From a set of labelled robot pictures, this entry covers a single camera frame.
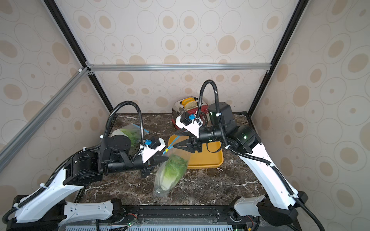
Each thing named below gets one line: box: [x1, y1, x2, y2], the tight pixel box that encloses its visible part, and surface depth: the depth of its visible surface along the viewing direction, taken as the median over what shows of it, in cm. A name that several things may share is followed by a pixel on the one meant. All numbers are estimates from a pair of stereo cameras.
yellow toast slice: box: [181, 97, 198, 110], surface depth 102 cm
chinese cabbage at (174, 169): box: [159, 154, 188, 192], surface depth 69 cm
